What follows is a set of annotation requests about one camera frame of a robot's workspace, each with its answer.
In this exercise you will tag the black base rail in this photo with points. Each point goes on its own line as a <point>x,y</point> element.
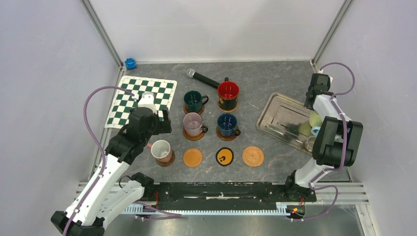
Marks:
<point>223,196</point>

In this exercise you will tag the reddish brown grooved coaster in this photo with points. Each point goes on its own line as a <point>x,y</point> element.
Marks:
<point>226,138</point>

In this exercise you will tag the woven rattan coaster far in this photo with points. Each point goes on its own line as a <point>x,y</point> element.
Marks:
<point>227,109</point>

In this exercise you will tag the small grey cup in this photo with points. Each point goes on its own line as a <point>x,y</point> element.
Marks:
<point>310,143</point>

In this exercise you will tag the dark walnut wooden coaster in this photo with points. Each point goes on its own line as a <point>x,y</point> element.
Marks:
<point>170,162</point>

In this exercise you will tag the salmon pink white mug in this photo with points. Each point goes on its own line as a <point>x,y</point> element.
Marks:
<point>161,150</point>

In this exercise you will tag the light brown grooved coaster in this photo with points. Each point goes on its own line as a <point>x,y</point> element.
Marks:
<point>192,138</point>

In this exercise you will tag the orange black felt coaster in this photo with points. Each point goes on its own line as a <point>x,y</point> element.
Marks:
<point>224,156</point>

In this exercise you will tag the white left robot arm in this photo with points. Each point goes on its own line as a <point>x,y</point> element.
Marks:
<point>93,211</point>

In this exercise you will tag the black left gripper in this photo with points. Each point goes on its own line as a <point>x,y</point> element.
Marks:
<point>163,126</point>

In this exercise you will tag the green white chessboard mat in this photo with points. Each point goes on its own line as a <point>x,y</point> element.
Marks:
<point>122,103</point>

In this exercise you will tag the dark blue mug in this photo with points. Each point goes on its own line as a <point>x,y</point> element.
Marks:
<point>227,125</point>

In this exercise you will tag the cream cup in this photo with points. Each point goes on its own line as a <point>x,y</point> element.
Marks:
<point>315,119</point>
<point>315,130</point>

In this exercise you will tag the black handheld microphone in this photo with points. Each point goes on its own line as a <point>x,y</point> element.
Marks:
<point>191,73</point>

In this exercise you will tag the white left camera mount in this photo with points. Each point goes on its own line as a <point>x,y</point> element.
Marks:
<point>146,100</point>

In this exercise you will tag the light orange wooden coaster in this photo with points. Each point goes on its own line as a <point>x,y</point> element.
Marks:
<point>192,157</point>

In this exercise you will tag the brown grooved wooden coaster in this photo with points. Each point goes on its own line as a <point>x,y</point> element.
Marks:
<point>187,111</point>

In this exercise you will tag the lilac cup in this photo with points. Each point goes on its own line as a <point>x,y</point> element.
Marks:
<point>193,124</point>

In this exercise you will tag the metal serving tray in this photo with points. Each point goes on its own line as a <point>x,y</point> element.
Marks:
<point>287,120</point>

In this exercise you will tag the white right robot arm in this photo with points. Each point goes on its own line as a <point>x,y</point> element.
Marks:
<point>336,144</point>

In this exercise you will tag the woven rattan coaster near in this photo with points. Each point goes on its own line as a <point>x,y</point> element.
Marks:
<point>253,156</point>

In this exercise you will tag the blue toy car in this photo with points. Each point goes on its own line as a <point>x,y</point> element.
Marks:
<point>130,63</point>

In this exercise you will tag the woven rattan coaster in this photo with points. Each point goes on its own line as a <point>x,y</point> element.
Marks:
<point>227,109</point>
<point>253,156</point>

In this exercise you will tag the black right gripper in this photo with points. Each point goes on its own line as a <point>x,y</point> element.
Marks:
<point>317,87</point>

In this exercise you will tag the dark green mug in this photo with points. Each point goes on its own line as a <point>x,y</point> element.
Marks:
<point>194,101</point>

